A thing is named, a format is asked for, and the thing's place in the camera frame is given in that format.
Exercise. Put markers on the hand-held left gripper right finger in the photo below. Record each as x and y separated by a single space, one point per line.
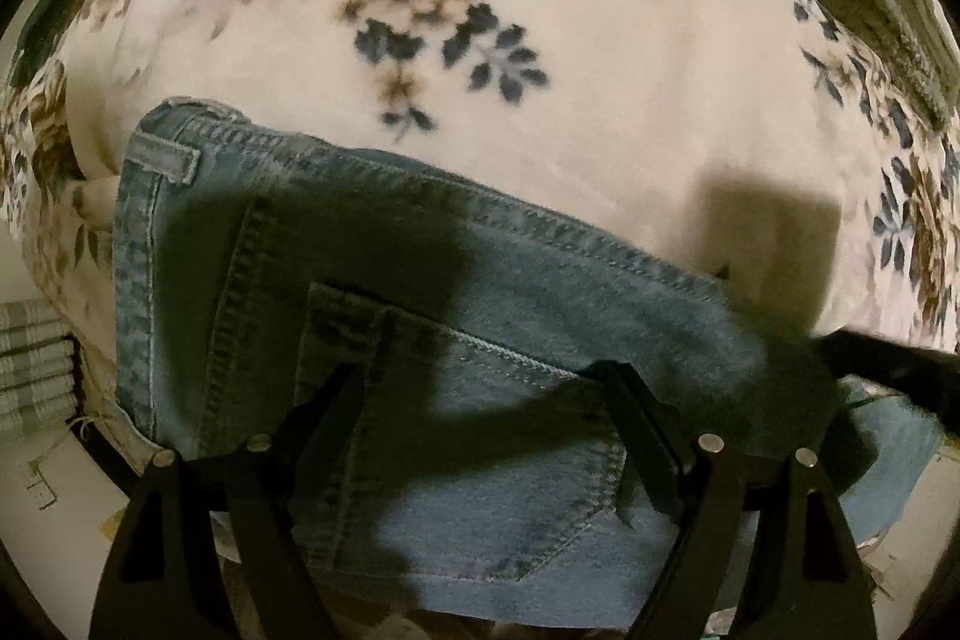
643 413

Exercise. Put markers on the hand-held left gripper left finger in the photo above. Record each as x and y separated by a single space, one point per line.
334 411

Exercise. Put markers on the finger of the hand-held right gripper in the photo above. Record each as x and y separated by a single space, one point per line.
892 364

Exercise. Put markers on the blue denim pants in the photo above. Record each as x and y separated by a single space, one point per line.
480 310

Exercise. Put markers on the stack of striped cloths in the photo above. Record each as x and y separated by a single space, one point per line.
34 370

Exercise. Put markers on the floral printed blanket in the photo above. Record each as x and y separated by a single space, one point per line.
645 85

